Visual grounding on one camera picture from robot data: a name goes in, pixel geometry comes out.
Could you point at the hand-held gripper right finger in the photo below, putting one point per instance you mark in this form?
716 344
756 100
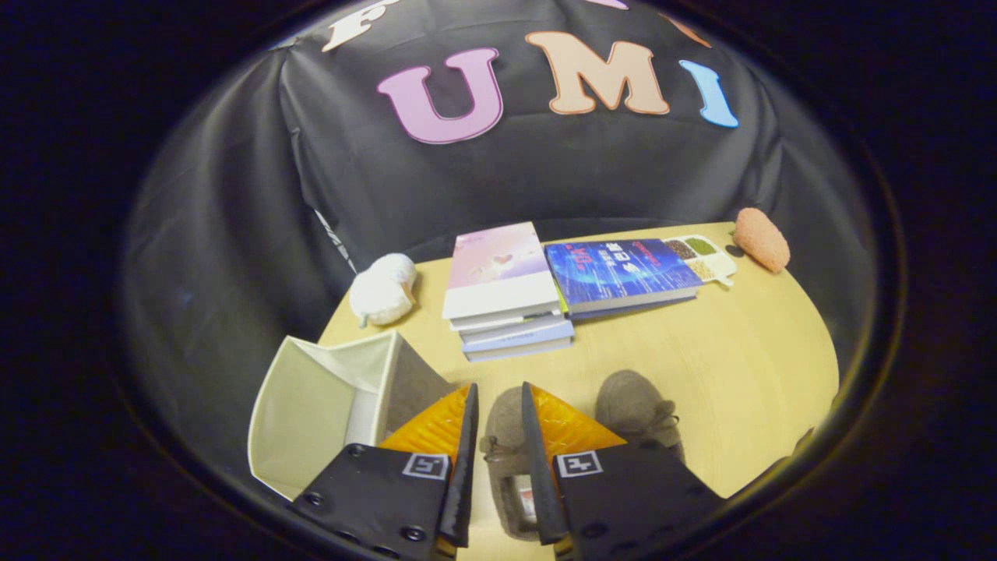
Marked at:
537 475

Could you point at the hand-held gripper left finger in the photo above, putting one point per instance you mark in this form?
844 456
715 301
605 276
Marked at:
461 475

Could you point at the grey felt shoe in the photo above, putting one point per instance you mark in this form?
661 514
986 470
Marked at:
635 409
508 452

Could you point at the beige fabric storage box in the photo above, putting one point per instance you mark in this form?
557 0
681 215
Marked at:
311 413

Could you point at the white book with lavender spine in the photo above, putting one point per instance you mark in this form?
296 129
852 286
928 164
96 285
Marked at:
518 339

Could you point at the white book under pink book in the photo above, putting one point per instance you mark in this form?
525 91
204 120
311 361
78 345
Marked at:
506 319

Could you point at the white plush toy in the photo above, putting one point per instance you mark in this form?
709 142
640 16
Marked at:
383 290

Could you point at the pink cover book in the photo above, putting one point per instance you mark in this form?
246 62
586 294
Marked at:
498 273

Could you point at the blue cover book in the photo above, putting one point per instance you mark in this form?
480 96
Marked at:
619 273

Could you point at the white compartment tray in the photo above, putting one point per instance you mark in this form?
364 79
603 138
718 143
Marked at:
705 255

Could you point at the black backdrop cloth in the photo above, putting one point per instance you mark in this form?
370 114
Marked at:
498 164

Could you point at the orange plush toy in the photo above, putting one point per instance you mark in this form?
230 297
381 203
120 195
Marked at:
762 238

